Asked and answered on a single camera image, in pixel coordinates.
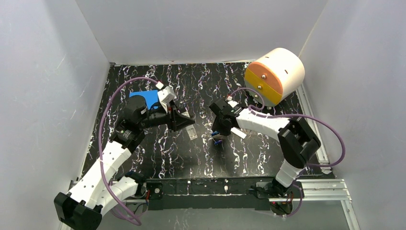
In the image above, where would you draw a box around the white remote control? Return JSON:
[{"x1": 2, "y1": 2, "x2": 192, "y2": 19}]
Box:
[{"x1": 181, "y1": 110, "x2": 198, "y2": 140}]

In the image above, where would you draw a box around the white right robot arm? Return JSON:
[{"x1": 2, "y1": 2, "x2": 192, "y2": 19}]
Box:
[{"x1": 209, "y1": 99, "x2": 321, "y2": 197}]

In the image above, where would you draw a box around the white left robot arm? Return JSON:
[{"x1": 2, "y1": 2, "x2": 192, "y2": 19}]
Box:
[{"x1": 54, "y1": 95, "x2": 195, "y2": 230}]

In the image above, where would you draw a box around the blue flat box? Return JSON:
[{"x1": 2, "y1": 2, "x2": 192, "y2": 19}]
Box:
[{"x1": 129, "y1": 90, "x2": 160, "y2": 109}]

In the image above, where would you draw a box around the white round drawer cabinet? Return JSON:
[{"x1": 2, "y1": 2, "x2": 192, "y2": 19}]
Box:
[{"x1": 244, "y1": 47, "x2": 305, "y2": 107}]

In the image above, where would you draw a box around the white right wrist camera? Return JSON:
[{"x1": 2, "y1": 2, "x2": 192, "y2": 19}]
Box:
[{"x1": 226, "y1": 95, "x2": 238, "y2": 108}]

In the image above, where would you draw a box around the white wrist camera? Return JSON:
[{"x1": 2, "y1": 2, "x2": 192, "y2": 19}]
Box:
[
  {"x1": 156, "y1": 81, "x2": 176, "y2": 113},
  {"x1": 226, "y1": 95, "x2": 238, "y2": 108}
]

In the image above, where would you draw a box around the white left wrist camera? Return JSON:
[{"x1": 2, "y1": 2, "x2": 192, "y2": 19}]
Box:
[{"x1": 156, "y1": 81, "x2": 176, "y2": 113}]

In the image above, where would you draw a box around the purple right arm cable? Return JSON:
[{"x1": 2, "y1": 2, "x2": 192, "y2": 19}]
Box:
[{"x1": 229, "y1": 87, "x2": 346, "y2": 218}]

